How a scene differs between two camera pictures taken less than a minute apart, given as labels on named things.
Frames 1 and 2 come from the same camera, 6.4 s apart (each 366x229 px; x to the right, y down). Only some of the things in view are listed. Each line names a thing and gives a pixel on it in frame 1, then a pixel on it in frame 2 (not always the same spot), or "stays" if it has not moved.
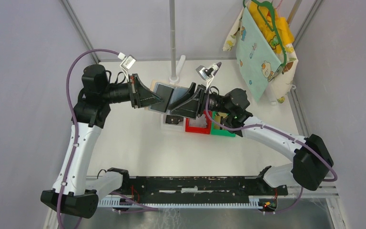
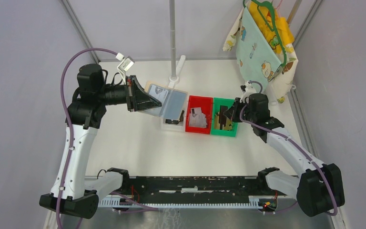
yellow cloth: [283, 27] stays
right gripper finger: [191, 107] to [230, 113]
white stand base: [174, 80] stays
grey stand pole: [172, 24] stays
